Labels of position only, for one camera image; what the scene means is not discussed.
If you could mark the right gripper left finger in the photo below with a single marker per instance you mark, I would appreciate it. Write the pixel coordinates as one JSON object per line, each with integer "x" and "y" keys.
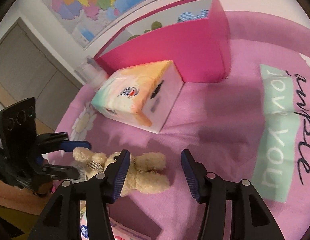
{"x": 60, "y": 218}

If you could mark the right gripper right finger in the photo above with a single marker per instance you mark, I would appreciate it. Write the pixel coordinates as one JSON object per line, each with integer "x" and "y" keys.
{"x": 250, "y": 216}

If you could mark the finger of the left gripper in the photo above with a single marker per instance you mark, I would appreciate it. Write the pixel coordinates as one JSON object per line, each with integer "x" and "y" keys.
{"x": 59, "y": 172}
{"x": 51, "y": 142}

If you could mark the pink floral tissue packet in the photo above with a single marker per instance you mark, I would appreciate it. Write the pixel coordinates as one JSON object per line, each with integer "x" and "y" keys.
{"x": 112, "y": 230}

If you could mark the beige teddy bear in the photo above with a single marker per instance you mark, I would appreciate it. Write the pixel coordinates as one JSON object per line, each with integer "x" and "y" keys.
{"x": 144, "y": 174}

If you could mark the green frog plush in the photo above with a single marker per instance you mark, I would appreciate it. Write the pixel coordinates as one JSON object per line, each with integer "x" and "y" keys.
{"x": 155, "y": 25}

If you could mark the blue gingham cloth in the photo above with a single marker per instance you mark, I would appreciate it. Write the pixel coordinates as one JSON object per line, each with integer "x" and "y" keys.
{"x": 189, "y": 16}

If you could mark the orange sleeve forearm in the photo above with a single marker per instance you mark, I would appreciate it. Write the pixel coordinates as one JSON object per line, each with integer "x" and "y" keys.
{"x": 22, "y": 200}

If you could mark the left hand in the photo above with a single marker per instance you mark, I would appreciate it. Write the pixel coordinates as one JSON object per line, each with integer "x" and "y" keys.
{"x": 44, "y": 189}

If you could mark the white spray bottle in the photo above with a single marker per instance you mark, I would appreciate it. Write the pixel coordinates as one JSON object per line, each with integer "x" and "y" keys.
{"x": 91, "y": 73}

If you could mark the grey wooden door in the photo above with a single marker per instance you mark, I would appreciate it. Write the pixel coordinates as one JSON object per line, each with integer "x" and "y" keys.
{"x": 28, "y": 69}

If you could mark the pastel tissue pack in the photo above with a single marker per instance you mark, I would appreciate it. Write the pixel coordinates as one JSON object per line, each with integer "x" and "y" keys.
{"x": 141, "y": 96}

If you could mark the pink floral bedsheet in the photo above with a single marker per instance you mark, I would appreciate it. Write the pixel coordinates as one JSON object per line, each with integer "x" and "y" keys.
{"x": 253, "y": 125}

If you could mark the pink cardboard box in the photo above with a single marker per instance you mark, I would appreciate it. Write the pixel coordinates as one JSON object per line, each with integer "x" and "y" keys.
{"x": 200, "y": 48}

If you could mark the colourful wall map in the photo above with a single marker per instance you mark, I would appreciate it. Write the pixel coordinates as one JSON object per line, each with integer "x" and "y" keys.
{"x": 85, "y": 20}

